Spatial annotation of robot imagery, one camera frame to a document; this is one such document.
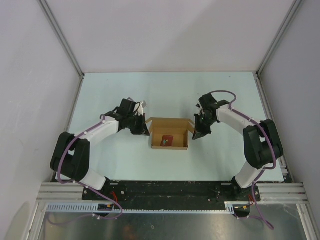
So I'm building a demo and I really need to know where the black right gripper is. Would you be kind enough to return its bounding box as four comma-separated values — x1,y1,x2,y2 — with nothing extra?
192,113,216,141

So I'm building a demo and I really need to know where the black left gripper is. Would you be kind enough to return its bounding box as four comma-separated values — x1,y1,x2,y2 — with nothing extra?
127,113,150,136

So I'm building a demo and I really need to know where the brown cardboard paper box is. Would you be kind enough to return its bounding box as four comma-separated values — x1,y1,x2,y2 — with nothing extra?
145,117,195,150

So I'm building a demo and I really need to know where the small red packet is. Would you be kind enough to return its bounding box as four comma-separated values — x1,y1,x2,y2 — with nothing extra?
160,135,174,147

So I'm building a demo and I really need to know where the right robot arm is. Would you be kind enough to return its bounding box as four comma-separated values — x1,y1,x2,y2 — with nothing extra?
192,90,284,201

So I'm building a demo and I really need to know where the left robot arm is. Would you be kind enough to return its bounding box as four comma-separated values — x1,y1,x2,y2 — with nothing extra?
50,98,150,200

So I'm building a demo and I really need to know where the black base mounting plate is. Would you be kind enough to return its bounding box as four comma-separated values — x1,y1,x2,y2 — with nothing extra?
82,180,261,202

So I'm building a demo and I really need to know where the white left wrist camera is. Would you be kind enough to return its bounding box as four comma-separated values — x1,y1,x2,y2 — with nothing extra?
135,101,147,115

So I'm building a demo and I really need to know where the grey slotted cable duct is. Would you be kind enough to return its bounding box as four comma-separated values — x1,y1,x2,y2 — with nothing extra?
44,201,236,215

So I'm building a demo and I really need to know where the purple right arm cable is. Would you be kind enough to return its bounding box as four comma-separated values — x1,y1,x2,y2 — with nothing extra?
209,90,277,230

